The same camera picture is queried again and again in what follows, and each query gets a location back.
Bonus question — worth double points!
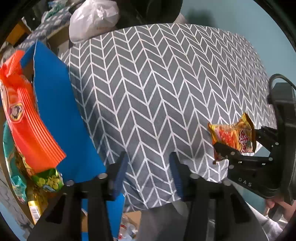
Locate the small red orange noodle pack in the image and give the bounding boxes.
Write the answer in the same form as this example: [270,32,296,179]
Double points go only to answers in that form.
[208,113,256,153]

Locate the white orange snack bag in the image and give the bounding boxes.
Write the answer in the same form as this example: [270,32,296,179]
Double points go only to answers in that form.
[1,50,66,173]

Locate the gold yellow wafer pack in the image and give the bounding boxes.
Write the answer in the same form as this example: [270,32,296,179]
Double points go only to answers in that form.
[26,186,48,224]

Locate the person's right hand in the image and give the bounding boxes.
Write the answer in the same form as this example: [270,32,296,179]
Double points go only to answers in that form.
[265,198,295,221]

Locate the green pea snack bag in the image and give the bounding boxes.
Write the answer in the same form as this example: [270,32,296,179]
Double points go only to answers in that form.
[22,157,64,192]

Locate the teal anime snack pack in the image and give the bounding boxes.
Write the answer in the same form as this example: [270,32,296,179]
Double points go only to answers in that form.
[3,121,28,204]

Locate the blue cardboard box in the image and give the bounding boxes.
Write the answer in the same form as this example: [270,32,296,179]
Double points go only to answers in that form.
[21,41,125,240]

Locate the black office chair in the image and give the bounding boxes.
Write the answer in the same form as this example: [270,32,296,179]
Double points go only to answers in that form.
[116,0,183,29]

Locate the striped blue mattress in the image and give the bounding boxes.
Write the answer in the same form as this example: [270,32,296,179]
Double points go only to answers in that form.
[17,6,71,51]

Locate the white plastic bag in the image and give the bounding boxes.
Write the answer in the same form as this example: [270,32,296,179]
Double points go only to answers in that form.
[69,1,120,44]

